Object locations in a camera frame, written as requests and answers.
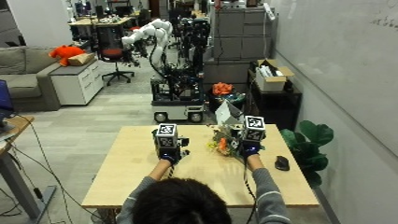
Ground mixed flower bouquet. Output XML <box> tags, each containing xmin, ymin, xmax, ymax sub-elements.
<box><xmin>207</xmin><ymin>124</ymin><xmax>245</xmax><ymax>158</ymax></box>

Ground person's right hand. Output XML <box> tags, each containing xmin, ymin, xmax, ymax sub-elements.
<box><xmin>237</xmin><ymin>124</ymin><xmax>268</xmax><ymax>160</ymax></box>

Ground person's left hand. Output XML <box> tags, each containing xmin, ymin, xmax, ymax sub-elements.
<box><xmin>153</xmin><ymin>128</ymin><xmax>192</xmax><ymax>165</ymax></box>

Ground white marker cube right glove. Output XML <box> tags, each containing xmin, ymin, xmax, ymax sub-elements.
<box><xmin>241</xmin><ymin>115</ymin><xmax>268</xmax><ymax>143</ymax></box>

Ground white marker cube glove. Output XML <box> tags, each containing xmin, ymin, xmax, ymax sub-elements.
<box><xmin>241</xmin><ymin>115</ymin><xmax>268</xmax><ymax>143</ymax></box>
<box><xmin>155</xmin><ymin>123</ymin><xmax>180</xmax><ymax>149</ymax></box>

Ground white folded paper bag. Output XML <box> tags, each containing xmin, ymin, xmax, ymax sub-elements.
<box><xmin>215</xmin><ymin>99</ymin><xmax>247</xmax><ymax>126</ymax></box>

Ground black computer mouse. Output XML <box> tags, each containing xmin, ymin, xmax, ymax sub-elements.
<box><xmin>274</xmin><ymin>155</ymin><xmax>292</xmax><ymax>172</ymax></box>

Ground light wooden table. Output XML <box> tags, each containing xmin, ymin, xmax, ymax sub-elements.
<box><xmin>81</xmin><ymin>124</ymin><xmax>321</xmax><ymax>209</ymax></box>

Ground black low cabinet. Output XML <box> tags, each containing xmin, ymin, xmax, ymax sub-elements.
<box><xmin>247</xmin><ymin>68</ymin><xmax>304</xmax><ymax>131</ymax></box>

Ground white marker cube left glove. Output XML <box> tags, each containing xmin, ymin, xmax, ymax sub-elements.
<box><xmin>155</xmin><ymin>123</ymin><xmax>180</xmax><ymax>149</ymax></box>

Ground green leafy potted plant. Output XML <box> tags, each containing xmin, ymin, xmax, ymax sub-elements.
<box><xmin>280</xmin><ymin>119</ymin><xmax>336</xmax><ymax>189</ymax></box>

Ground orange flower bunch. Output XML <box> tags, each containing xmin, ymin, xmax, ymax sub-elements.
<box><xmin>212</xmin><ymin>81</ymin><xmax>236</xmax><ymax>97</ymax></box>

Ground the person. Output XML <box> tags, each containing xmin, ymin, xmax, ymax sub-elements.
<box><xmin>116</xmin><ymin>154</ymin><xmax>294</xmax><ymax>224</ymax></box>

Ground open cardboard box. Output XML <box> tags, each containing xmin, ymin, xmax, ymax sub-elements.
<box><xmin>255</xmin><ymin>59</ymin><xmax>296</xmax><ymax>92</ymax></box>

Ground grey filing cabinets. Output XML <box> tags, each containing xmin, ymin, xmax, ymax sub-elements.
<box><xmin>212</xmin><ymin>7</ymin><xmax>276</xmax><ymax>62</ymax></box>

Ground black office chair red seat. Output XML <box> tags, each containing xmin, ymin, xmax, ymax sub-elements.
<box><xmin>95</xmin><ymin>24</ymin><xmax>137</xmax><ymax>87</ymax></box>

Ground white drawer cabinet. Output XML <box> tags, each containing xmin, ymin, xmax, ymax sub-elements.
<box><xmin>48</xmin><ymin>59</ymin><xmax>105</xmax><ymax>106</ymax></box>

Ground brown cushion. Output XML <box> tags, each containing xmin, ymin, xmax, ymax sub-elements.
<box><xmin>67</xmin><ymin>52</ymin><xmax>97</xmax><ymax>67</ymax></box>

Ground orange plush toy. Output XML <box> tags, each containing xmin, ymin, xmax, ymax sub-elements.
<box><xmin>48</xmin><ymin>45</ymin><xmax>85</xmax><ymax>67</ymax></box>

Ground wooden background desk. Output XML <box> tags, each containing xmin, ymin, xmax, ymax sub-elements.
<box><xmin>67</xmin><ymin>15</ymin><xmax>135</xmax><ymax>28</ymax></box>

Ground wooden side desk grey leg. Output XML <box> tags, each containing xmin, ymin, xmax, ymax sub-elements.
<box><xmin>0</xmin><ymin>115</ymin><xmax>58</xmax><ymax>224</ymax></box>

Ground grey sofa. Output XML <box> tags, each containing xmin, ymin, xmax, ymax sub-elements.
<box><xmin>0</xmin><ymin>46</ymin><xmax>64</xmax><ymax>112</ymax></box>

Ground blue laptop screen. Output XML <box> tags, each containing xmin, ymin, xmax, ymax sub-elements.
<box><xmin>0</xmin><ymin>79</ymin><xmax>15</xmax><ymax>119</ymax></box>

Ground black right glove cable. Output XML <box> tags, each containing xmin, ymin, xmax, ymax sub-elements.
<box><xmin>243</xmin><ymin>160</ymin><xmax>259</xmax><ymax>224</ymax></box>

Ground white wall whiteboard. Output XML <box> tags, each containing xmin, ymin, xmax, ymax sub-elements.
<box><xmin>272</xmin><ymin>0</ymin><xmax>398</xmax><ymax>157</ymax></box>

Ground black floor cable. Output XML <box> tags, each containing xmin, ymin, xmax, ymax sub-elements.
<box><xmin>7</xmin><ymin>113</ymin><xmax>101</xmax><ymax>220</ymax></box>

